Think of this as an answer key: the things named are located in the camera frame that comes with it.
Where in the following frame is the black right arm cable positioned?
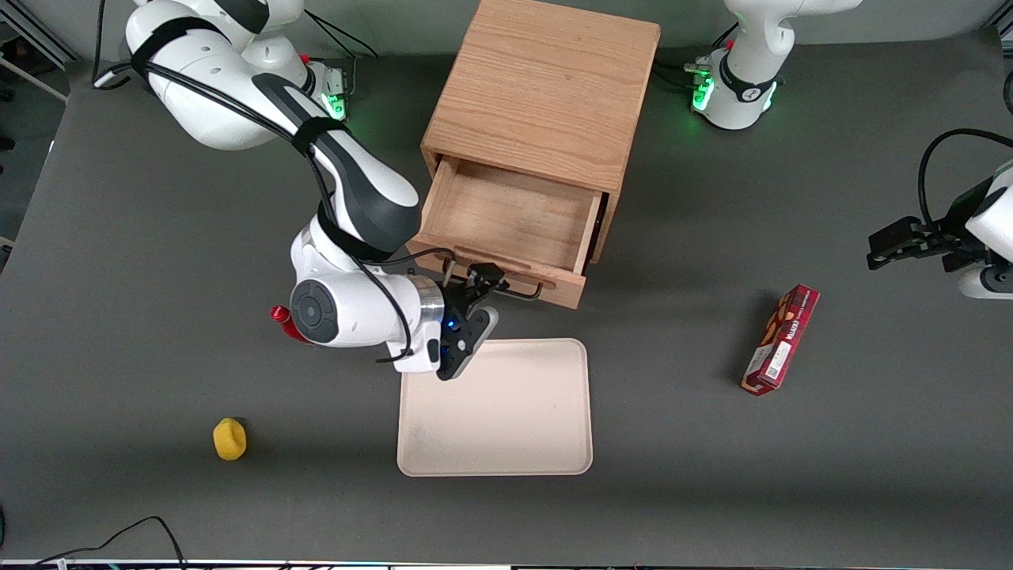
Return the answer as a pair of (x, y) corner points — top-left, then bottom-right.
(93, 0), (458, 363)

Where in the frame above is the cream plastic tray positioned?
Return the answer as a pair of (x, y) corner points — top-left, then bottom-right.
(396, 338), (594, 477)

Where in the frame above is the red bottle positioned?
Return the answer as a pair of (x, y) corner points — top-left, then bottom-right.
(270, 305), (314, 344)

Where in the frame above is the red tartan shortbread box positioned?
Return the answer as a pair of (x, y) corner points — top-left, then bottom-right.
(741, 284), (821, 397)

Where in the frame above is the wooden drawer cabinet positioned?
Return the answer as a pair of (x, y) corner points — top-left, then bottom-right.
(420, 0), (662, 264)

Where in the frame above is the wooden drawer with black handle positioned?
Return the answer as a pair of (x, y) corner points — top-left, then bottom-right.
(409, 156), (610, 310)

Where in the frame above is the black cable on table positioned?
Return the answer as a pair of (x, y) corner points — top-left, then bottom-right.
(35, 516), (188, 570)

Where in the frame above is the yellow sponge toy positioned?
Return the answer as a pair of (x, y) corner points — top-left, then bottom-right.
(212, 417), (248, 462)

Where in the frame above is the aluminium frame profile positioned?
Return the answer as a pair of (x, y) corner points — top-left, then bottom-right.
(0, 0), (74, 104)

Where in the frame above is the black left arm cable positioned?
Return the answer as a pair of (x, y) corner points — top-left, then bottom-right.
(917, 128), (1013, 230)

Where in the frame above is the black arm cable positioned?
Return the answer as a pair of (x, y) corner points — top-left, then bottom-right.
(917, 128), (1013, 230)
(93, 0), (458, 363)

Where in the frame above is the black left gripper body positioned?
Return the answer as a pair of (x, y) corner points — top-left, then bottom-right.
(910, 212), (992, 275)

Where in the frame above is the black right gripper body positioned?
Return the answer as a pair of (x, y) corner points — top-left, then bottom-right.
(436, 283), (488, 382)

